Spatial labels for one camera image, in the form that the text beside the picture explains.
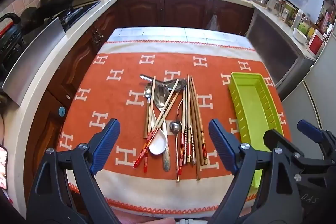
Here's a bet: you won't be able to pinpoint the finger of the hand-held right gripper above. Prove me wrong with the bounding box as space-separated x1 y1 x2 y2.
297 120 336 160
264 129 327 182

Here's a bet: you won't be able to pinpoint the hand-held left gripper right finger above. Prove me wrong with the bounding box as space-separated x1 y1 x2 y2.
209 118 305 224

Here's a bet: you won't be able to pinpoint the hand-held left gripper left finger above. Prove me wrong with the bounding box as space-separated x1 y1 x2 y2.
26 118 121 224

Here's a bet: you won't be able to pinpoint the brown wooden chopstick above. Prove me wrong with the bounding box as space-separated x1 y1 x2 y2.
193 80 208 165
190 76 201 180
192 77 205 166

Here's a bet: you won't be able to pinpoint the green plastic utensil tray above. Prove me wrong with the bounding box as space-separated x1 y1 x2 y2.
228 72 285 188

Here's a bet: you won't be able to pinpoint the red-handled small steel spoon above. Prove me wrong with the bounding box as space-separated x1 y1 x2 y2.
169 120 184 183

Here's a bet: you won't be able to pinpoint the white ceramic spoon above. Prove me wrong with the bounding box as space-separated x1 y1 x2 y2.
148 119 169 155

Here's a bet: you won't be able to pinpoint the wooden-handled steel spoon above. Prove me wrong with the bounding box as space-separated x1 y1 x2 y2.
143 82 154 139

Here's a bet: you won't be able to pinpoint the large stainless steel spoon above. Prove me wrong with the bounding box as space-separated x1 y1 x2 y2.
154 84 171 171

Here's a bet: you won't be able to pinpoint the stainless steel soup spoon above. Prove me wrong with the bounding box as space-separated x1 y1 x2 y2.
140 74 187 92

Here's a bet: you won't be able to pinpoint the orange patterned blanket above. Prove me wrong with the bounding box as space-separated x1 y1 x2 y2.
56 42 293 214

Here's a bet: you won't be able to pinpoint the grey refrigerator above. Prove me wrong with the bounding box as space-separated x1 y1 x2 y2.
281 30 336 135

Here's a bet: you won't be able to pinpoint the red white box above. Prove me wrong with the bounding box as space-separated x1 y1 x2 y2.
308 30 324 56

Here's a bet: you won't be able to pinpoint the white bowl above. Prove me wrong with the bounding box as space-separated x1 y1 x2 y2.
293 28 309 46

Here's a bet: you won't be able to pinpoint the green label bottle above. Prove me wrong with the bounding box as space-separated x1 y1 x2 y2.
298 15 315 35

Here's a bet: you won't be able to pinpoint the stainless steel splash panel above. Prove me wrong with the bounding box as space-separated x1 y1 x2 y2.
1 17 66 106

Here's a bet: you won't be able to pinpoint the clear plastic bottle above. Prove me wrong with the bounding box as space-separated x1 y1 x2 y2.
290 9 303 30

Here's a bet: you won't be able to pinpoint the hanging plastic bag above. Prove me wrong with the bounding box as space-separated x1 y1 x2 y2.
205 13 219 30

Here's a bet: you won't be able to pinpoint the black gas stove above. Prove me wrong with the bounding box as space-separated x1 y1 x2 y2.
59 0 101 30

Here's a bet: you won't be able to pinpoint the glass jar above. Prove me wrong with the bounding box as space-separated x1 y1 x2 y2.
265 0 285 14

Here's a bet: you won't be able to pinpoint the dark wooden kitchen cabinets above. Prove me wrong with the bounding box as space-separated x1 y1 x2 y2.
24 0 255 188

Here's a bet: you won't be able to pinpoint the black kettle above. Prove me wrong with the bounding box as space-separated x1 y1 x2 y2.
0 13 27 77

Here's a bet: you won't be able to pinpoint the black cooking pot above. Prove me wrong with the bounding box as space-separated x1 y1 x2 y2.
20 6 46 30

